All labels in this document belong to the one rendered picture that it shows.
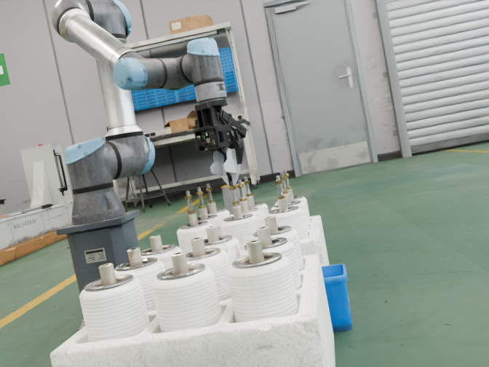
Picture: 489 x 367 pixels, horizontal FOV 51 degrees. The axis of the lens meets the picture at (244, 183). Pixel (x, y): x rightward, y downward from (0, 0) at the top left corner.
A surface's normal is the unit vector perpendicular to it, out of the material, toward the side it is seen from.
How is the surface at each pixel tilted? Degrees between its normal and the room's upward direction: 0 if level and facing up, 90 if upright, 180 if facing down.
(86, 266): 90
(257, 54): 90
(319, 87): 90
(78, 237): 90
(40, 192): 59
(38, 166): 69
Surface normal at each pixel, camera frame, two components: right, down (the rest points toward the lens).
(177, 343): -0.15, 0.09
